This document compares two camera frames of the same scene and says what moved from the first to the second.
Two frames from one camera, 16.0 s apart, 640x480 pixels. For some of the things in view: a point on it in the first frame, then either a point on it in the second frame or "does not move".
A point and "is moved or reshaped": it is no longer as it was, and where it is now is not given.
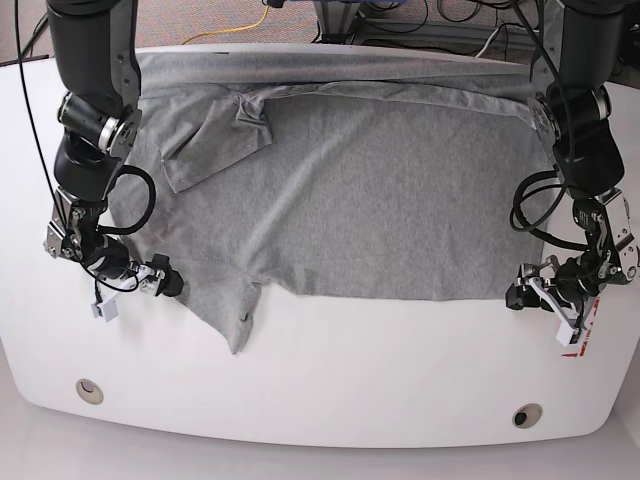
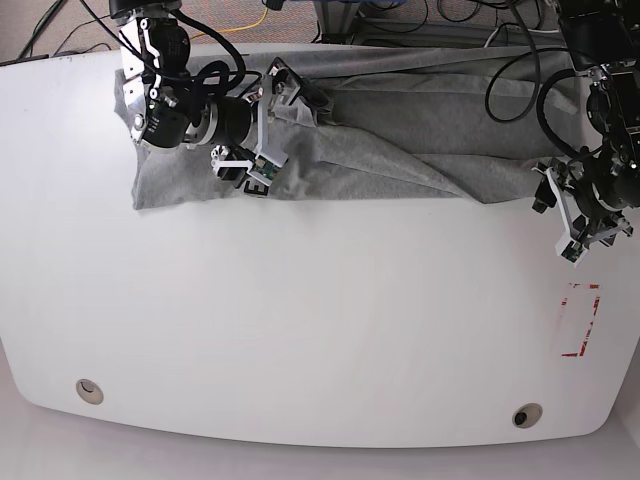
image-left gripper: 123,274 → 244,120
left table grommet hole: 89,391 does not move
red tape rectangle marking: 586,335 does not move
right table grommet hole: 527,415 does not move
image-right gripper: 566,285 → 594,197
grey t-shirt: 360,173 is moved or reshaped
